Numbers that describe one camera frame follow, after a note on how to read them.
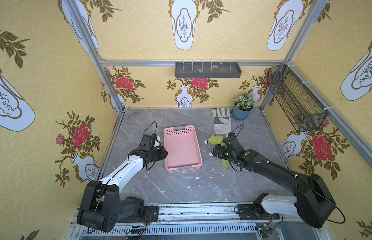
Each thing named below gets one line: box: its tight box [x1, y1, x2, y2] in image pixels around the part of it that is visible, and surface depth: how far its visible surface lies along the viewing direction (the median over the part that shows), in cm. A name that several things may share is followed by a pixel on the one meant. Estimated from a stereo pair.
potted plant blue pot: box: [233, 92, 256, 120], surface depth 105 cm
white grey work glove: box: [212, 107, 232, 134], surface depth 115 cm
